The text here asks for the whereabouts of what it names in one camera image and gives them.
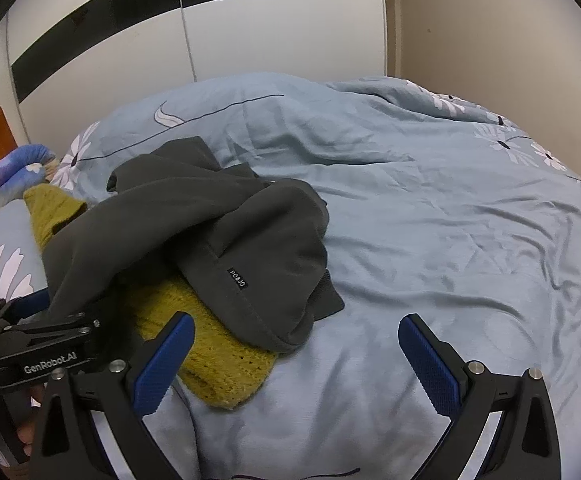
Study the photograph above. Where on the person's left hand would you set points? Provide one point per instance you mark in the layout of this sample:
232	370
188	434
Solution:
24	435

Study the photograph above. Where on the light blue floral duvet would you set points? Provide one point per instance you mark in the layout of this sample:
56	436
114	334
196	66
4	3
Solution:
420	210

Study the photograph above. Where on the blue purple patterned pillow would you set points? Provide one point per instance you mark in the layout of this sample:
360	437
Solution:
30	155

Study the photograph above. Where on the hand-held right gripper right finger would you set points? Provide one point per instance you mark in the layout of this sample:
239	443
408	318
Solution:
430	370

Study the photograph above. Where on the mustard yellow knit sweater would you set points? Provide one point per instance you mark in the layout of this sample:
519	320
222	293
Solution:
220	360

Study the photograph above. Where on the white wardrobe with black band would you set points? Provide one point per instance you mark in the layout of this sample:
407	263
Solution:
270	35

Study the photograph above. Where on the dark grey sweater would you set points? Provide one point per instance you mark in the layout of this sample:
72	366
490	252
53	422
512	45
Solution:
250	240

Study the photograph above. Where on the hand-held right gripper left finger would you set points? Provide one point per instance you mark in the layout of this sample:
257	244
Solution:
163	365

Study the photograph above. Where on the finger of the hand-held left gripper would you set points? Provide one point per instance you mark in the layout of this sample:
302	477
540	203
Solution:
30	301
55	329

